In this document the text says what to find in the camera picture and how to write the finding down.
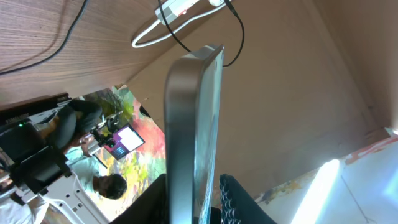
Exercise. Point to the person in white shirt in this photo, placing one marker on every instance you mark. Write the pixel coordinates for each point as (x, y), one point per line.
(75, 121)

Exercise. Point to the white charger plug adapter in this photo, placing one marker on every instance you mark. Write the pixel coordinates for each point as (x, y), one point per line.
(216, 3)

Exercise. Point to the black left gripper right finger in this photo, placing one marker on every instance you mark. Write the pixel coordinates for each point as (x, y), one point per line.
(237, 206)

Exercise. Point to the blue Galaxy smartphone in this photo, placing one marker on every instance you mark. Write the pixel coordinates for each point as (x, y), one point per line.
(191, 115)

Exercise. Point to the laptop with lit screen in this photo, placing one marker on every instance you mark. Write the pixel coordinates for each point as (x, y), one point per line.
(123, 142)

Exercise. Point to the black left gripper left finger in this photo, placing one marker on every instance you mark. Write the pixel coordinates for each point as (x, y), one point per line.
(149, 208)

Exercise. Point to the white power strip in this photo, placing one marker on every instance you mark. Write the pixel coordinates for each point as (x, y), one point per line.
(173, 9)

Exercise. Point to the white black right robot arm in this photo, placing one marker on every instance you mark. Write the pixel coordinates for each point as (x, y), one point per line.
(37, 168)

